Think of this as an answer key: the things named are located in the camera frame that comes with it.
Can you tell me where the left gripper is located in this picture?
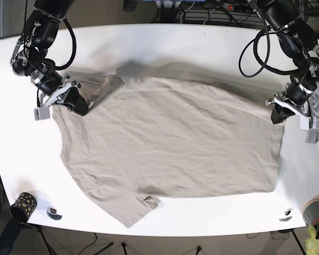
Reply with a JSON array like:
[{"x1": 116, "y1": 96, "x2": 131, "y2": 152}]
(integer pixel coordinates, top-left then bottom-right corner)
[{"x1": 266, "y1": 80, "x2": 314, "y2": 130}]

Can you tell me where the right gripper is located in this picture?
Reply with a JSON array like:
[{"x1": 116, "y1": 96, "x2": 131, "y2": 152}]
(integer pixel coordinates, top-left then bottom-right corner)
[{"x1": 34, "y1": 80, "x2": 89, "y2": 121}]

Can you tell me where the beige T-shirt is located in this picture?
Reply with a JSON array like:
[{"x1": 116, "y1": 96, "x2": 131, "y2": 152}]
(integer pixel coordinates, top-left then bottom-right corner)
[{"x1": 53, "y1": 75, "x2": 284, "y2": 227}]

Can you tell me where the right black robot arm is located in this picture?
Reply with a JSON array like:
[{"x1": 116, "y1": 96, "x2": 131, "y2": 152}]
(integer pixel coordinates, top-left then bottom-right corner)
[{"x1": 10, "y1": 1, "x2": 89, "y2": 120}]

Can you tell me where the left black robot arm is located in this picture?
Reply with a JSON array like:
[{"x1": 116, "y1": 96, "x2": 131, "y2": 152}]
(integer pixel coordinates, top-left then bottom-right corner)
[{"x1": 248, "y1": 1, "x2": 319, "y2": 130}]

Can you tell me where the grey tape roll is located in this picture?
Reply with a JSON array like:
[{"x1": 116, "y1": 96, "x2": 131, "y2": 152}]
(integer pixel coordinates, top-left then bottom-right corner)
[{"x1": 302, "y1": 199, "x2": 319, "y2": 226}]

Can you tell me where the black gold-dotted cup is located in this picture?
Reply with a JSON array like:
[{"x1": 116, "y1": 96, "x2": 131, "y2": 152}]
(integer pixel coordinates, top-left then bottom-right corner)
[{"x1": 10, "y1": 192, "x2": 37, "y2": 223}]

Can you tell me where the green potted plant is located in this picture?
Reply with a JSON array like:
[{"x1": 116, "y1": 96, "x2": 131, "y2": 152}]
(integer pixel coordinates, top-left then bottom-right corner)
[{"x1": 305, "y1": 222, "x2": 319, "y2": 255}]

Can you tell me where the right table cable grommet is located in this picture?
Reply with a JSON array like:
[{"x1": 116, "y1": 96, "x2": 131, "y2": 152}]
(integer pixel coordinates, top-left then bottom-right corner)
[{"x1": 279, "y1": 209, "x2": 293, "y2": 223}]

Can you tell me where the table cable grommet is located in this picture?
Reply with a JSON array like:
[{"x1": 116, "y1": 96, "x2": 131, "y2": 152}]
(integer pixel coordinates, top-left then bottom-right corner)
[
  {"x1": 279, "y1": 209, "x2": 293, "y2": 223},
  {"x1": 46, "y1": 207, "x2": 62, "y2": 220}
]

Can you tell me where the left table cable grommet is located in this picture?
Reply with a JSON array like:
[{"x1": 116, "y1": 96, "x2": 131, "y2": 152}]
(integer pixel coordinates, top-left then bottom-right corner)
[{"x1": 46, "y1": 207, "x2": 62, "y2": 220}]

